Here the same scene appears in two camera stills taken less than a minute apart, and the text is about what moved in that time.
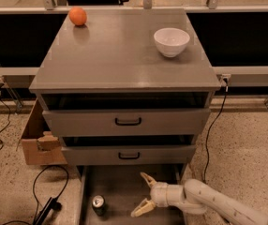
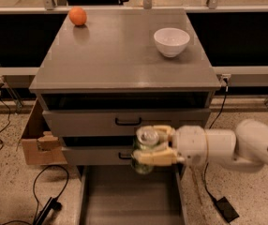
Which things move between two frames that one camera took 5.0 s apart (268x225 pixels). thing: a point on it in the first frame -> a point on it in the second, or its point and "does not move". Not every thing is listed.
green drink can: x=98 y=204 -> x=145 y=138
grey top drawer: x=126 y=122 does not move
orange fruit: x=78 y=16 does not move
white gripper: x=159 y=193 -> x=190 y=144
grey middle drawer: x=125 y=156 does not move
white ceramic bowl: x=171 y=42 does not move
